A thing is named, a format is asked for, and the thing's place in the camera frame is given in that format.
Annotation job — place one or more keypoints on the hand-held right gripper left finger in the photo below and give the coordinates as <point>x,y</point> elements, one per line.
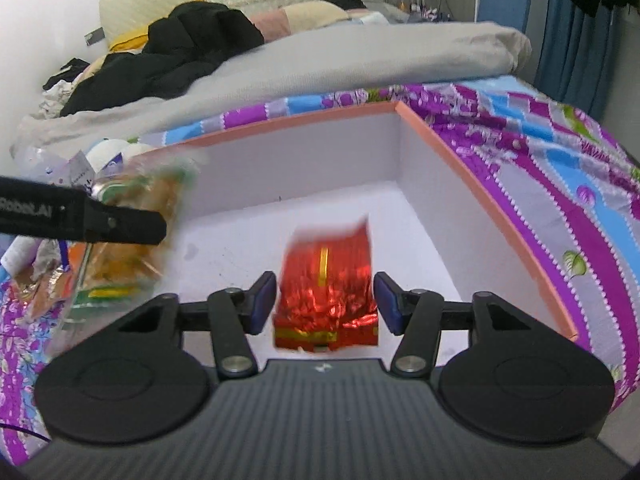
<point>265,302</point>

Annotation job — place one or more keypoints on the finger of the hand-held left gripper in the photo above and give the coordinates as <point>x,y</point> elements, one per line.
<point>130,227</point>

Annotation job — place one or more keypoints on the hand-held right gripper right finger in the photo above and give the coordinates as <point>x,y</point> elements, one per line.
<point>387,305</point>

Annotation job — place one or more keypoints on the clear orange snack packet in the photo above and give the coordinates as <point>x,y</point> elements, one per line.
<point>120,265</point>

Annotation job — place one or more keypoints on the red foil snack packet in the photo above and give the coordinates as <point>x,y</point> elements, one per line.
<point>310,300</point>

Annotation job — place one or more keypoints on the white plush toy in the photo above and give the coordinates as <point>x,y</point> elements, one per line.
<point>125,150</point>

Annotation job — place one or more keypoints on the pink cardboard box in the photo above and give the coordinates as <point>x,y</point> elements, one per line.
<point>450,185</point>

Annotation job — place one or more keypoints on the clear plastic bag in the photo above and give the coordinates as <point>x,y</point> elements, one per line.
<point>45,167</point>

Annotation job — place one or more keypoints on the pile of clothes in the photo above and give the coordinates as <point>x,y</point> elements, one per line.
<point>55,97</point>

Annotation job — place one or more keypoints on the black jacket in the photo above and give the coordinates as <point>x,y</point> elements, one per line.
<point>165,60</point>

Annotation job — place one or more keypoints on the yellow cloth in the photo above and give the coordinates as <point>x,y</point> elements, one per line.
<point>127,42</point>

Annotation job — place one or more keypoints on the floral striped bed sheet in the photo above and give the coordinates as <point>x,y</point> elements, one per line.
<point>525,160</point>

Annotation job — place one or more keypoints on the pink pillow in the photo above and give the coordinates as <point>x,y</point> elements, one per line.
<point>270,25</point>

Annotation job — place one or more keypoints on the grey duvet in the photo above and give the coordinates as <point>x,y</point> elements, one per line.
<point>325,60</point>

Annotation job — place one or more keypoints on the cream pillow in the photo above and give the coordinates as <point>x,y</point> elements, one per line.
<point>312,15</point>

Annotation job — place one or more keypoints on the row of cosmetic bottles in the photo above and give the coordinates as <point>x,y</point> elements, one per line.
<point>415,7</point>

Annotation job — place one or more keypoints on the black garment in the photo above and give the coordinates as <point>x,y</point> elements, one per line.
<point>345,1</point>

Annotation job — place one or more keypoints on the blue curtain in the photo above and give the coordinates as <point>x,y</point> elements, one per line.
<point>565,50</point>

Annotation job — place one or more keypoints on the blue padded board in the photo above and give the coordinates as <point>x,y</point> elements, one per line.
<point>505,0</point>

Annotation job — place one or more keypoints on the grey wall socket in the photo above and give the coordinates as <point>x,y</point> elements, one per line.
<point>94,39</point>

